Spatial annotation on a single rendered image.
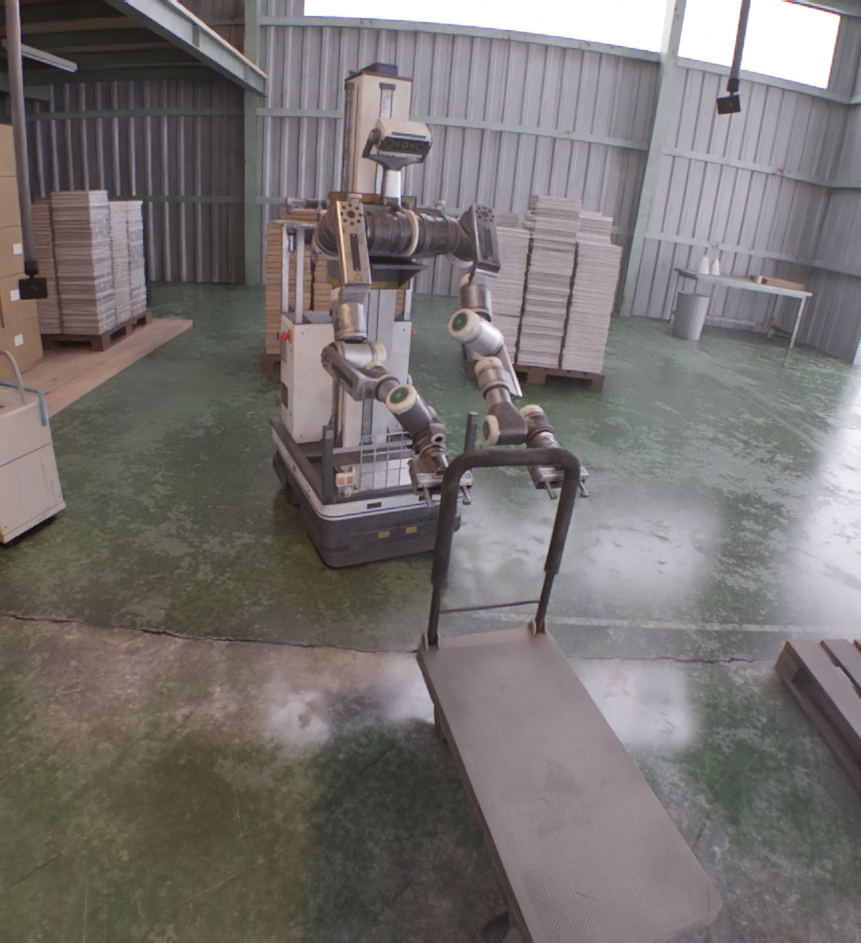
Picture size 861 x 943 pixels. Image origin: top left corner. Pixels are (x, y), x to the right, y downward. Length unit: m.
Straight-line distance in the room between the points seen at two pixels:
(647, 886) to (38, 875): 1.24
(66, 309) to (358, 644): 4.03
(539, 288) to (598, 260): 0.49
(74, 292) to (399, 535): 3.70
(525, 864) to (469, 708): 0.41
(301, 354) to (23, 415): 1.09
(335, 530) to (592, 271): 3.22
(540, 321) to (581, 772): 3.75
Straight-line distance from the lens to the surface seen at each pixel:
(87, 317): 5.19
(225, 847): 1.50
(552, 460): 1.42
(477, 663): 1.61
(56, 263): 5.23
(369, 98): 2.21
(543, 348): 4.76
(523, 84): 9.00
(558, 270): 4.68
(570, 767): 1.44
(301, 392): 2.43
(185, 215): 9.33
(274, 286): 4.45
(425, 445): 1.47
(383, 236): 1.88
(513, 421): 1.60
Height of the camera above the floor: 1.29
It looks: 25 degrees down
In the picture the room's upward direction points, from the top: 5 degrees clockwise
